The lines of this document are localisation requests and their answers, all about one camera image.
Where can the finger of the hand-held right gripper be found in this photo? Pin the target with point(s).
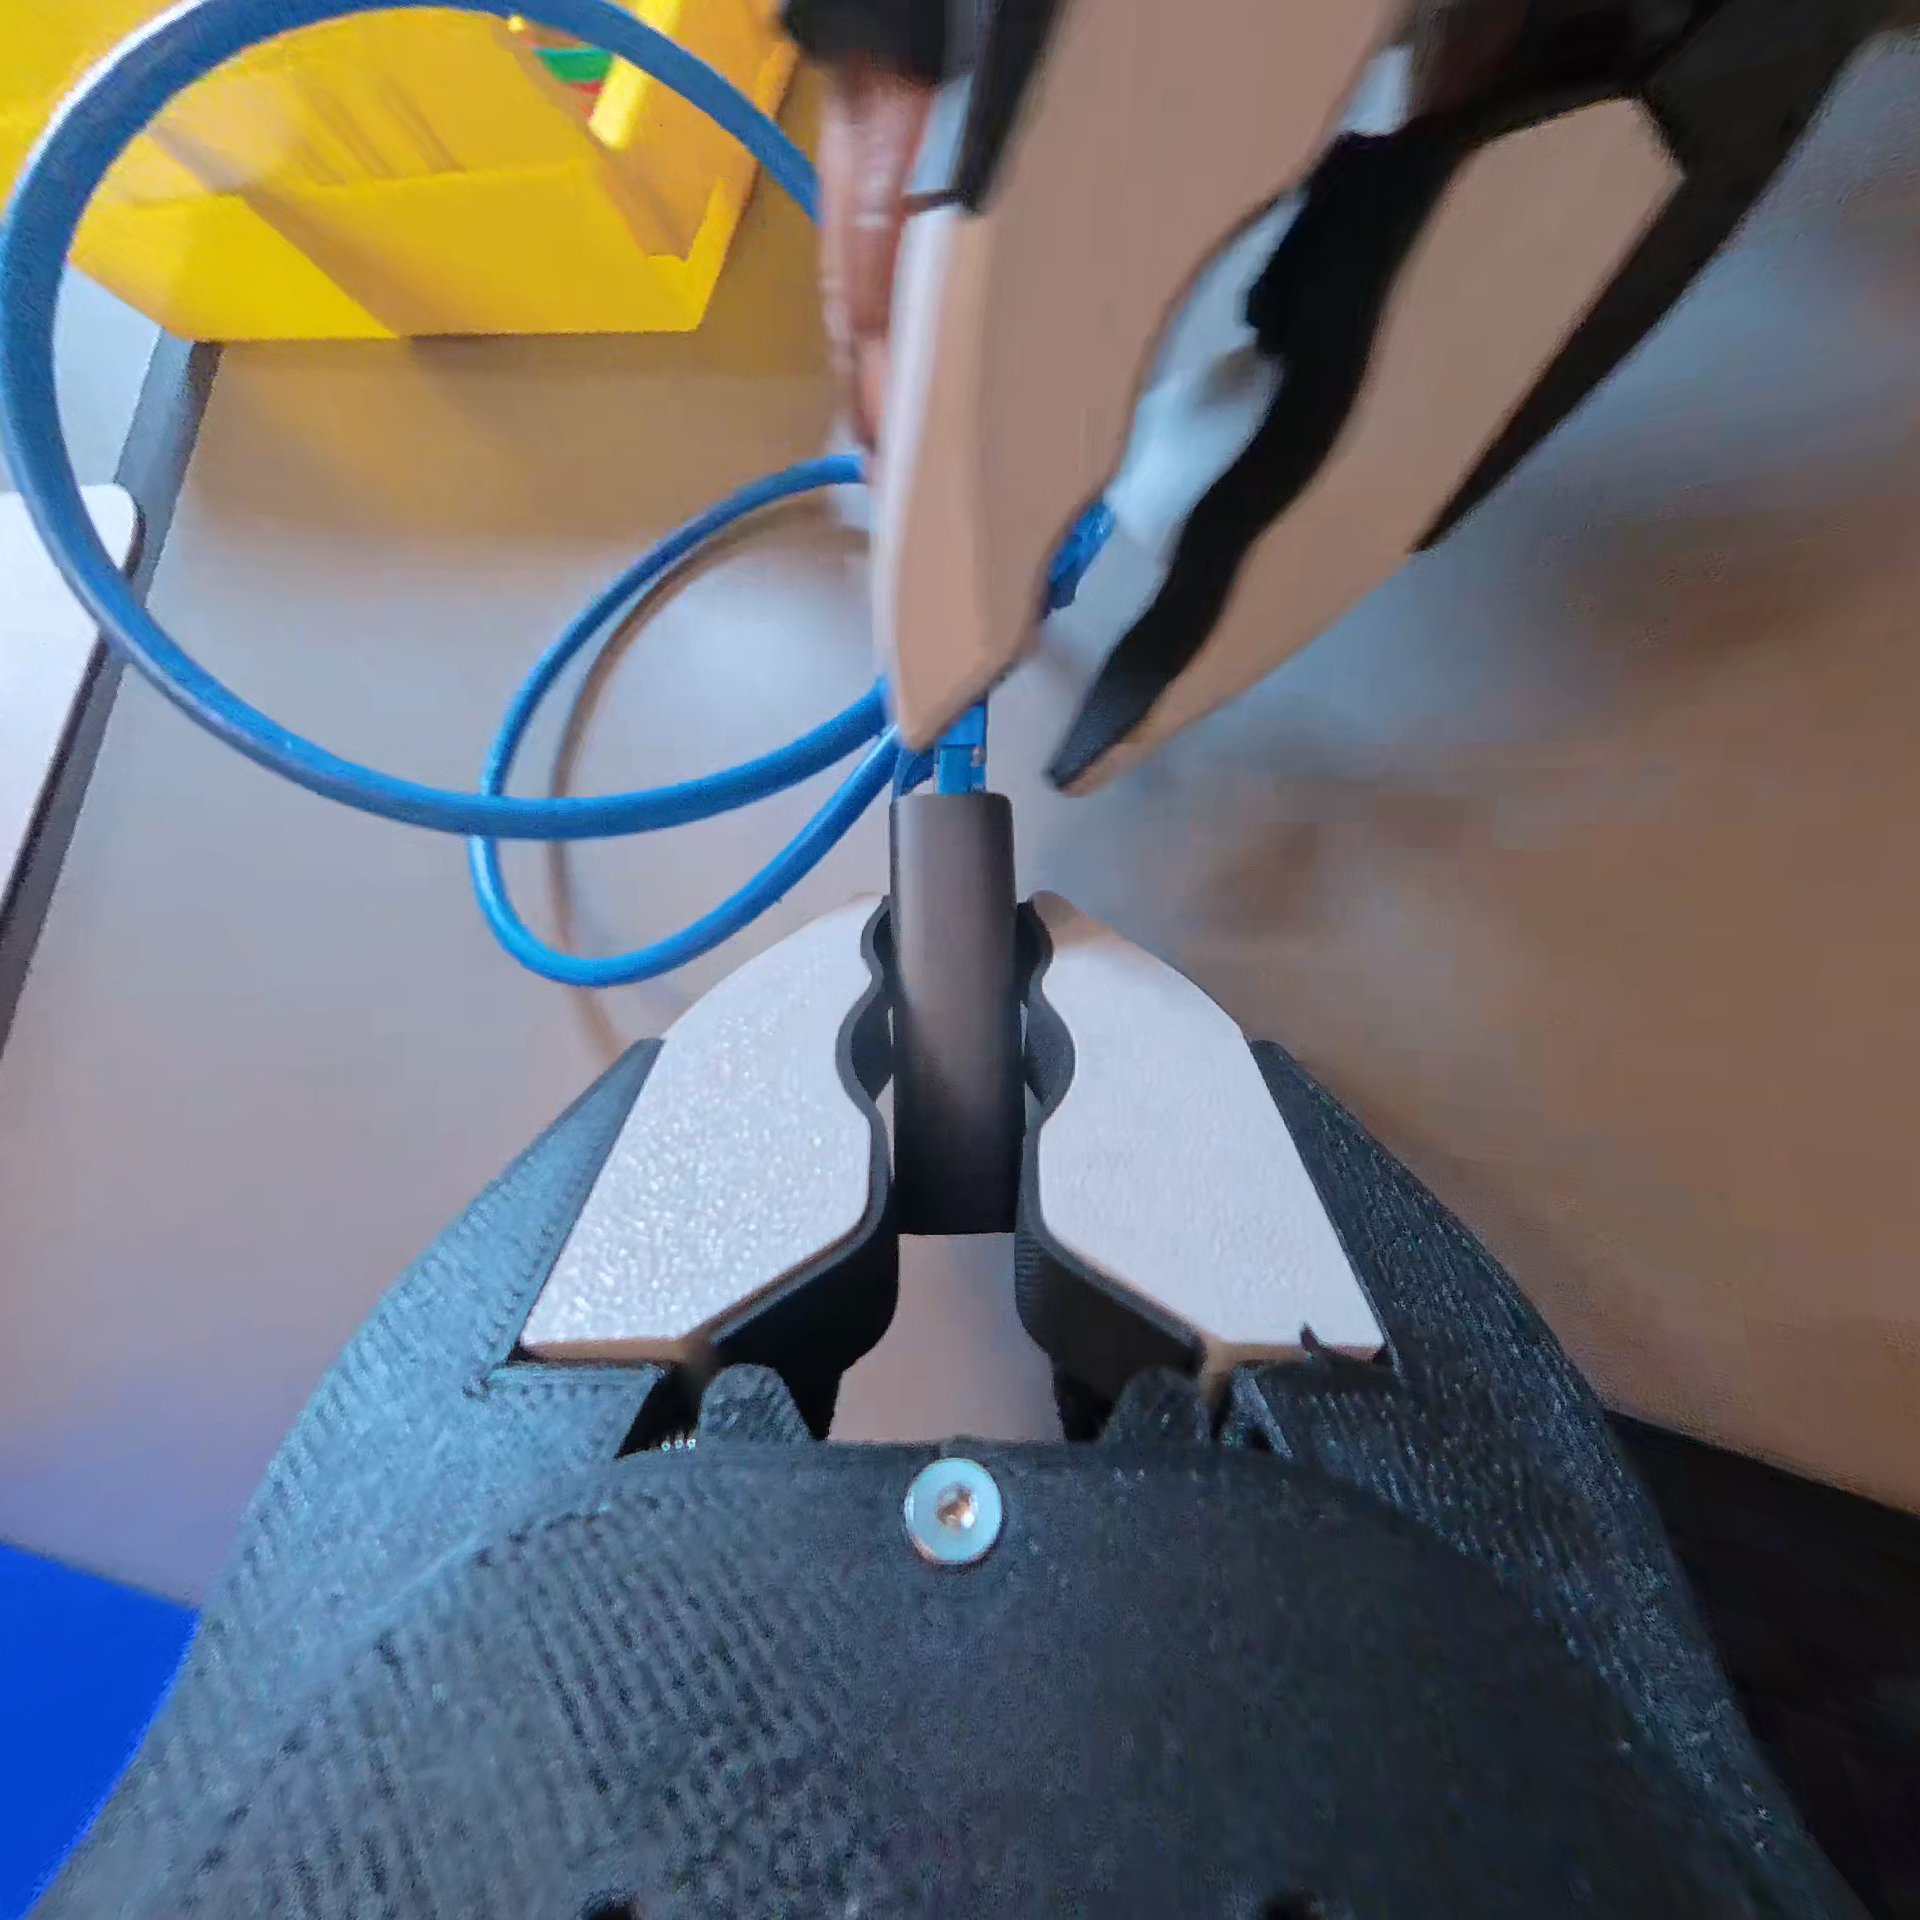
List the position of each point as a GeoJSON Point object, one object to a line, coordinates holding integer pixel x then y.
{"type": "Point", "coordinates": [1050, 375]}
{"type": "Point", "coordinates": [1441, 375]}

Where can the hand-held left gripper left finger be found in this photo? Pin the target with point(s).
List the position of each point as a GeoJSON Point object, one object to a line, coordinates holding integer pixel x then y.
{"type": "Point", "coordinates": [721, 1172]}

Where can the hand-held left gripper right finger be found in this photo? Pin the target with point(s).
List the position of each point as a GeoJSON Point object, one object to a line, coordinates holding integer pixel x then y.
{"type": "Point", "coordinates": [1185, 1184]}

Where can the black ethernet coupler port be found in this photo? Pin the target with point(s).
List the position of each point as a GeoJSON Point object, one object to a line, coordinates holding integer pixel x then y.
{"type": "Point", "coordinates": [955, 1020]}

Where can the yellow plastic bin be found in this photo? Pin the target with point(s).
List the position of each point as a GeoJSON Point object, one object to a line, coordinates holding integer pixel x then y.
{"type": "Point", "coordinates": [376, 240]}

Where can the person's right hand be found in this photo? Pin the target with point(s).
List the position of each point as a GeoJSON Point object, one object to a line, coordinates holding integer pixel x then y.
{"type": "Point", "coordinates": [866, 166]}

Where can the dark knit cloth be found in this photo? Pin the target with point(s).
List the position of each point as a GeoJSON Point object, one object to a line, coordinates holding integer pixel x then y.
{"type": "Point", "coordinates": [1829, 1651]}

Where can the blue plastic bin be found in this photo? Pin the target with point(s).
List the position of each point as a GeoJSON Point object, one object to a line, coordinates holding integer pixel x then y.
{"type": "Point", "coordinates": [77, 1694]}

